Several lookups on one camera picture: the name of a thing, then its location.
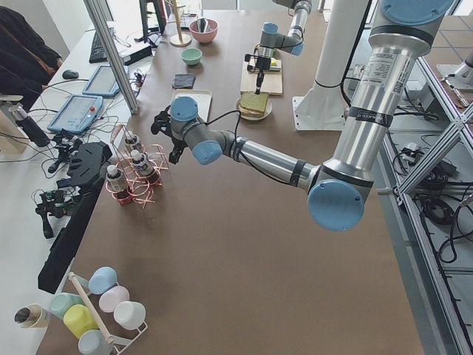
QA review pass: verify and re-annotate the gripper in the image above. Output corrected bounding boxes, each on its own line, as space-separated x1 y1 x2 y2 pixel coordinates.
151 105 186 164
255 45 273 95

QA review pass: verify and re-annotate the sandwich bread slice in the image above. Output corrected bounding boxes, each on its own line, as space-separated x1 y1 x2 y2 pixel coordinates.
240 92 269 112

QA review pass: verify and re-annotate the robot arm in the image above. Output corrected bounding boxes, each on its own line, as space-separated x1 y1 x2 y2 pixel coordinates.
151 1 451 231
253 0 312 94

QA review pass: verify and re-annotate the cream rabbit tray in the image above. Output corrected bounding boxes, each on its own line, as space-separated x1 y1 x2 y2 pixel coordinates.
171 89 212 122

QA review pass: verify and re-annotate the bamboo cutting board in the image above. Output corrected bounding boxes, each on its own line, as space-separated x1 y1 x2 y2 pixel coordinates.
239 58 283 97

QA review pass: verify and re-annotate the white round plate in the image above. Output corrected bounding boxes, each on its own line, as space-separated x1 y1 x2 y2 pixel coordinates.
235 100 273 121

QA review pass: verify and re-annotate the right tea bottle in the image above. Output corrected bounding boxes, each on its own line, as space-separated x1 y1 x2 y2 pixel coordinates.
131 149 160 186

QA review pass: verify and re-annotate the grey folded cloth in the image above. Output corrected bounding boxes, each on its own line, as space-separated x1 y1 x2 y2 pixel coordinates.
172 73 196 89

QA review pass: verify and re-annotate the pink bowl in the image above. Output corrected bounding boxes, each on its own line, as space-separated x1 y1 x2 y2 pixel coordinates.
189 18 219 44

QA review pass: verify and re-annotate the blue teach pendant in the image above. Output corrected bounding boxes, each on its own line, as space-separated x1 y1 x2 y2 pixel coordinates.
47 95 103 134
82 65 120 98

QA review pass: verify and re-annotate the green bowl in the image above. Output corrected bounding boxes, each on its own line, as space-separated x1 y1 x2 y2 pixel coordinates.
180 48 203 66

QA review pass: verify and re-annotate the front tea bottle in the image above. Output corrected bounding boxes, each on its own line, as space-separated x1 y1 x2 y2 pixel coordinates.
106 164 130 205

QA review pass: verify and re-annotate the metal ice scoop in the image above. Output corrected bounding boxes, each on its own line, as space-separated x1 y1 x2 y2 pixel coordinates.
196 17 208 33

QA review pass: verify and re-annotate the wooden stand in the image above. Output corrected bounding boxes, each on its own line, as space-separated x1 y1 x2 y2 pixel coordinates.
167 0 192 47

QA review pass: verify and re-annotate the black keyboard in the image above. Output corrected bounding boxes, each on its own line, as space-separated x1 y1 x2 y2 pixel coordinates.
89 33 107 64

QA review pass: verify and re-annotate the computer mouse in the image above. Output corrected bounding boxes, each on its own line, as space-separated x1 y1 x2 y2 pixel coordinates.
62 70 79 80

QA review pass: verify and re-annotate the seated person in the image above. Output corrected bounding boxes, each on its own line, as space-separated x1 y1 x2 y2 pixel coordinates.
1 6 63 110

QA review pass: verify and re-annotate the blue cup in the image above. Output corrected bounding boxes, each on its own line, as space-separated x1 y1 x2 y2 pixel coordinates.
89 266 118 295

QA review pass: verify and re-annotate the pink cup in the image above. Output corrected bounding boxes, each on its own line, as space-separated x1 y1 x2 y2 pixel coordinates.
99 285 129 313

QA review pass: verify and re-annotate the white cup rack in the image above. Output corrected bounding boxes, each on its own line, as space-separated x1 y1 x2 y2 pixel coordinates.
68 271 149 354

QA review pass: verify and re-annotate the white cup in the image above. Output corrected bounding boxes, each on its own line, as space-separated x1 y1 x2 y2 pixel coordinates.
113 301 146 331

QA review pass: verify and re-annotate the mint green cup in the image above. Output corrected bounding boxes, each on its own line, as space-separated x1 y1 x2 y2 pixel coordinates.
49 292 83 320

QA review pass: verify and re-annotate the yellow cup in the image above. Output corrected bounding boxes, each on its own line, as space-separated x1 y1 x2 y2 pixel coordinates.
63 304 98 339

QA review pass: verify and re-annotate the grey-blue cup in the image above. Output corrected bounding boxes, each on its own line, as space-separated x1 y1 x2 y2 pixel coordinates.
78 330 113 355

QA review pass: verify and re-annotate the paper cup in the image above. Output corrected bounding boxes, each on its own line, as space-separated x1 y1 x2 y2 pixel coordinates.
14 304 50 328

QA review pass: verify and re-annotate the copper wire bottle rack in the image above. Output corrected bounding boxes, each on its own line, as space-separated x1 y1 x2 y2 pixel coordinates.
105 124 169 206

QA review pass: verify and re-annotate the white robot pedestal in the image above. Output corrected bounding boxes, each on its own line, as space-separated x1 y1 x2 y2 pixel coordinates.
293 0 372 131

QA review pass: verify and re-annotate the aluminium frame post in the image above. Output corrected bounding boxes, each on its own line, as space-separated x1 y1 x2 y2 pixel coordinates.
84 0 140 114

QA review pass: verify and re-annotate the black bracket device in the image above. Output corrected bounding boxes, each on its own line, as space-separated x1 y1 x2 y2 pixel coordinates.
36 141 112 294

